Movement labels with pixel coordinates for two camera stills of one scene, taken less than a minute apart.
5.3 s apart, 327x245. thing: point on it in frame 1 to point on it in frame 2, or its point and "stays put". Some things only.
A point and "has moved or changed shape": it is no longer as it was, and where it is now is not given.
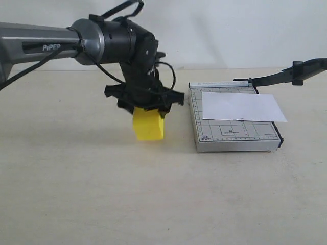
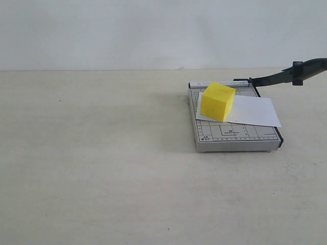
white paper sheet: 234,106 has moved or changed shape
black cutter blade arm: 295,74 stays put
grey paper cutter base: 213,136 stays put
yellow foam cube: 148,125 to 217,101
